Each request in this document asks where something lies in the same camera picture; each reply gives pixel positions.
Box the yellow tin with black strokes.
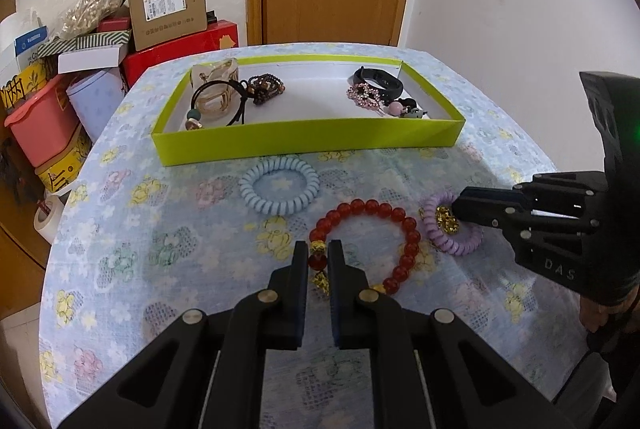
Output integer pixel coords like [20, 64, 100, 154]
[34, 124, 93, 194]

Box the yellow patterned tin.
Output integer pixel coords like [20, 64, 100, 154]
[0, 59, 51, 112]

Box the black hair tie with charm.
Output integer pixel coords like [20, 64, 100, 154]
[185, 79, 252, 131]

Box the grey clothing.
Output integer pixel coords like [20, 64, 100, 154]
[562, 349, 618, 429]

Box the rhinestone bracelet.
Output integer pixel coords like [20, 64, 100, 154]
[346, 83, 384, 106]

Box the red bead bracelet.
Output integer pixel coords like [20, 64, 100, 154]
[307, 198, 422, 296]

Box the wooden wardrobe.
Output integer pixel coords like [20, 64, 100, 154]
[0, 99, 51, 320]

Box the beige hair claw clip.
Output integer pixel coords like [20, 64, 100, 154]
[190, 58, 240, 122]

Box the black wristband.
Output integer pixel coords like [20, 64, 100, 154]
[351, 66, 405, 93]

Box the open cardboard box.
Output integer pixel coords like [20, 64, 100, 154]
[126, 0, 208, 52]

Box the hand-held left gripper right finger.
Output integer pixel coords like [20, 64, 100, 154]
[327, 239, 583, 429]

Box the brown bead bracelet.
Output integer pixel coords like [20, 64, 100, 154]
[247, 73, 287, 106]

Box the small dark red box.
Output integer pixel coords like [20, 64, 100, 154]
[97, 16, 132, 33]

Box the lavender round tin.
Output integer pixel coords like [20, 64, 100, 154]
[66, 69, 127, 145]

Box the light blue spiral hair tie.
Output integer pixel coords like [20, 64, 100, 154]
[239, 156, 321, 216]

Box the green striped box lid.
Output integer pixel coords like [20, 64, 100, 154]
[37, 29, 133, 57]

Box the floral blue tablecloth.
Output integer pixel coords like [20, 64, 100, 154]
[37, 42, 601, 429]

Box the dark figurine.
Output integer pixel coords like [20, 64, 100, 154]
[0, 139, 36, 205]

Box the lime green tray box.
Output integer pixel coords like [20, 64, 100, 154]
[151, 55, 467, 167]

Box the blue and white carton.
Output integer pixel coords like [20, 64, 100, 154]
[12, 25, 51, 72]

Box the person's right hand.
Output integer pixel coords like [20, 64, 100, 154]
[579, 294, 640, 350]

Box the pink plastic bin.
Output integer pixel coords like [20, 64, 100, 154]
[4, 74, 81, 169]

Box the bag of gold beads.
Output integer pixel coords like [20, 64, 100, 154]
[55, 0, 128, 40]

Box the large red box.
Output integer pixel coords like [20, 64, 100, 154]
[121, 20, 240, 92]

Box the pink bead hair tie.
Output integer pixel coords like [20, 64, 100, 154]
[382, 98, 429, 119]

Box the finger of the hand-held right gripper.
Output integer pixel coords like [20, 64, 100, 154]
[452, 172, 608, 231]
[500, 214, 602, 296]

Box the white cardboard box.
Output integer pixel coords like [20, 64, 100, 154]
[57, 43, 130, 75]

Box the purple spiral hair tie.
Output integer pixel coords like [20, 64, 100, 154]
[419, 192, 484, 256]

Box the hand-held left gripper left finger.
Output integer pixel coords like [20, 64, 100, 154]
[57, 240, 310, 429]

